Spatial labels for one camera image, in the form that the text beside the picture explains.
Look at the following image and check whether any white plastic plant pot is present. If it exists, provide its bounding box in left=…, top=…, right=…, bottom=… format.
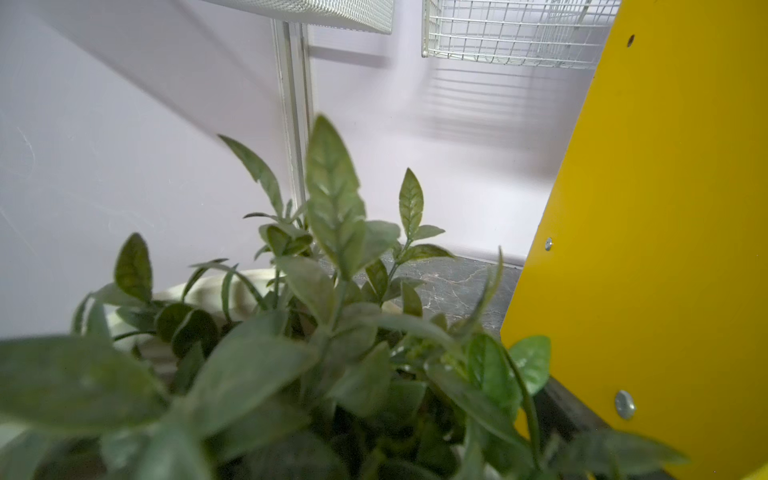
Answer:
left=107, top=268, right=275, bottom=335

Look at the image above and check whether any aluminium frame post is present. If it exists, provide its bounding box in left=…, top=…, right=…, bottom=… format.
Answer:
left=271, top=20, right=315, bottom=206

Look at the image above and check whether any white mesh basket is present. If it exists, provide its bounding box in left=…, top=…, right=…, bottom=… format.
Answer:
left=210, top=0, right=395, bottom=35

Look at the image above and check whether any white wire basket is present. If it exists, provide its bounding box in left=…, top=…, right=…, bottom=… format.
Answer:
left=421, top=0, right=621, bottom=70

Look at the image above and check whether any yellow bookshelf frame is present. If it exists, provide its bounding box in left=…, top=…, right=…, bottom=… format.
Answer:
left=501, top=1, right=767, bottom=479

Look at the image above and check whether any green potted plant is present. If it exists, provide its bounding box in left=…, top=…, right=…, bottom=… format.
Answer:
left=1, top=117, right=686, bottom=479

